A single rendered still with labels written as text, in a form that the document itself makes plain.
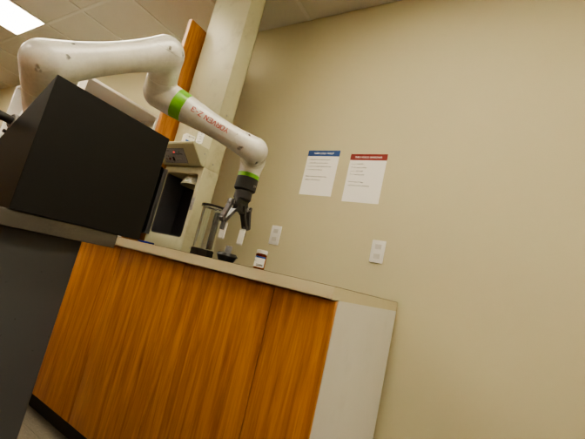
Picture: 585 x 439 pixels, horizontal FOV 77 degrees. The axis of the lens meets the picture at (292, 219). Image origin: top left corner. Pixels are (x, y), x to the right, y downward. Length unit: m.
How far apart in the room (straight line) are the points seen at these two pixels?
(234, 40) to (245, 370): 1.81
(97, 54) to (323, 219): 1.30
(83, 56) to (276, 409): 1.19
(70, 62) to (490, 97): 1.71
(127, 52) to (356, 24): 1.58
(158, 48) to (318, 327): 1.06
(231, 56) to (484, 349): 1.96
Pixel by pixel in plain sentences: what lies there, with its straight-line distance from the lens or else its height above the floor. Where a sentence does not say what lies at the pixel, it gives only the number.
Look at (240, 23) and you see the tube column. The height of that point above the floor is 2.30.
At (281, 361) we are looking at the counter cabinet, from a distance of 1.24.
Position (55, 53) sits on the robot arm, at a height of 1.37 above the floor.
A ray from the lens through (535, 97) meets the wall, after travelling 2.03.
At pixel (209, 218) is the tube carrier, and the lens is 1.61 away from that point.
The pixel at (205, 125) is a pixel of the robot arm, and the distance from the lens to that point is 1.48.
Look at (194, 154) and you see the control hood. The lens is 2.05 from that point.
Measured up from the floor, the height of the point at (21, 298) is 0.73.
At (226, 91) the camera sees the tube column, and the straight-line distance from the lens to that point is 2.22.
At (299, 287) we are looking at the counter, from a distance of 1.18.
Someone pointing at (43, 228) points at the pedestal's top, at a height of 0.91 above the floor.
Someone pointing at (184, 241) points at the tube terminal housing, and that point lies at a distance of 2.01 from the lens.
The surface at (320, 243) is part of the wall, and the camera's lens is 2.00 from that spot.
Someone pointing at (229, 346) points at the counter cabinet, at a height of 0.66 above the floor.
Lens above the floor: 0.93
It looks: 9 degrees up
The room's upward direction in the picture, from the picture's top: 13 degrees clockwise
